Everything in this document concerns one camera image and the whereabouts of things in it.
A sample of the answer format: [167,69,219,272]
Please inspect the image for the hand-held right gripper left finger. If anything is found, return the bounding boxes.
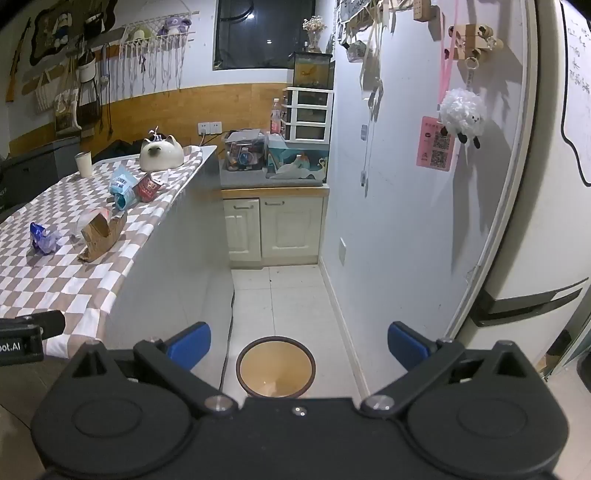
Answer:
[69,322,240,417]

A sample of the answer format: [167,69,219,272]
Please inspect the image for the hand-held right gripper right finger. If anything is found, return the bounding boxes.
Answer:
[361,322,539,418]

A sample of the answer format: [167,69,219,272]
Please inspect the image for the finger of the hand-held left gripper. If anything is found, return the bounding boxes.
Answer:
[0,310,65,339]

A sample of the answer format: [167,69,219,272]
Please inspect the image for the blue wrapper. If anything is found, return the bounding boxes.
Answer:
[30,222,63,256]

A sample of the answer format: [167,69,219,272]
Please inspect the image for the brown rimmed waste bin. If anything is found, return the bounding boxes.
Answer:
[236,337,317,400]

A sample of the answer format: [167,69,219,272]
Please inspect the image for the light blue snack packet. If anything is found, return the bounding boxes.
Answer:
[109,165,140,208]

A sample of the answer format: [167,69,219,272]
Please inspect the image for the red snack packet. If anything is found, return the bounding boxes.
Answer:
[134,173,162,203]

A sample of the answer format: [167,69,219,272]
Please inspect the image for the brown white checkered tablecloth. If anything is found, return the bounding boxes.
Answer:
[0,145,218,361]

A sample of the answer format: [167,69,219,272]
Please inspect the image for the cream floor cabinet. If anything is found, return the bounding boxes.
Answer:
[223,196,324,269]

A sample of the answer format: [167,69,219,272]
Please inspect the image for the grey cabinet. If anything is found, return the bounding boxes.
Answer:
[0,138,84,217]

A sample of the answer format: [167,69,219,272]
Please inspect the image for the white refrigerator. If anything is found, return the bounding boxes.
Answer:
[443,0,591,374]

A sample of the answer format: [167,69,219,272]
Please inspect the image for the cream cat shaped jar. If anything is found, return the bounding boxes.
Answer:
[140,135,184,172]

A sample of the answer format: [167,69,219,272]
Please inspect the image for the pink card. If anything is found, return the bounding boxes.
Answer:
[417,116,455,172]

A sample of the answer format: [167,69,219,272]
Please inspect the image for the clear storage box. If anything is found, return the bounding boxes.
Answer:
[223,130,266,171]

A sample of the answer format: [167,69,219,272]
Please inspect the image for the blue printed box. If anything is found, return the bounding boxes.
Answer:
[265,136,329,183]

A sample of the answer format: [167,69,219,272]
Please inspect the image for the printed tote bag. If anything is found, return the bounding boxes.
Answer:
[55,88,81,134]

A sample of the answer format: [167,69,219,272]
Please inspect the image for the black hanging net bag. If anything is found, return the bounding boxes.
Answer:
[76,51,103,134]

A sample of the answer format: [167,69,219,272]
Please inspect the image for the white drawer unit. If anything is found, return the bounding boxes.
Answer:
[283,87,334,141]

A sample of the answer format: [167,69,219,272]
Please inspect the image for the white hanging ribbons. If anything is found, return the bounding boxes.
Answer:
[360,14,386,123]

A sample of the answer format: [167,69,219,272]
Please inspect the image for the white macrame net shelf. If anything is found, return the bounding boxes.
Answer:
[117,18,192,95]

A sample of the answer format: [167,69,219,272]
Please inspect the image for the glass fish tank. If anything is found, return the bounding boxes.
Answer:
[287,51,334,89]

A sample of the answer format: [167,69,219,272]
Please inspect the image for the whiteboard sheet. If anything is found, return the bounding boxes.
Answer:
[560,0,591,186]

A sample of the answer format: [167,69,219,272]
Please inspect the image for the wooden hook rack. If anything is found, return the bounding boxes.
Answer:
[448,24,504,61]

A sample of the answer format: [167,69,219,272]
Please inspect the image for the purple plush toy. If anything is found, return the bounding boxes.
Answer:
[157,16,192,38]

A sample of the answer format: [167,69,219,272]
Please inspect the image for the dark window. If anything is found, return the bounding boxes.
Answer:
[213,0,317,71]

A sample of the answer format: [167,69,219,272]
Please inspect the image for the dried flower vase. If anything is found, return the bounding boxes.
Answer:
[302,16,326,51]

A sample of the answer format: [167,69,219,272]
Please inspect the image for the black floor cable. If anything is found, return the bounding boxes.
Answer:
[221,291,236,393]

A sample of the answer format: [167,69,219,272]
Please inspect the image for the white fluffy sheep keychain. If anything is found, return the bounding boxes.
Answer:
[438,55,488,149]

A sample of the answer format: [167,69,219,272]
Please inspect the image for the black hanging cord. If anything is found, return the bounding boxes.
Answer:
[102,44,116,139]

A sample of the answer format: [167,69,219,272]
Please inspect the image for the pink ribbon lanyard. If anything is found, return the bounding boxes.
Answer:
[442,0,463,118]

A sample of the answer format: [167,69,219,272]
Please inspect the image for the dark wall rug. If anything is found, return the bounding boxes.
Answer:
[30,0,118,68]

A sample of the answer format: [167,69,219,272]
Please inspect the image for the clear wall pouch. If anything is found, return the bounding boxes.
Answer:
[346,39,370,63]

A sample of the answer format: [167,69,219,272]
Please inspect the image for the wall photo cluster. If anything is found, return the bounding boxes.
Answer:
[335,0,385,47]

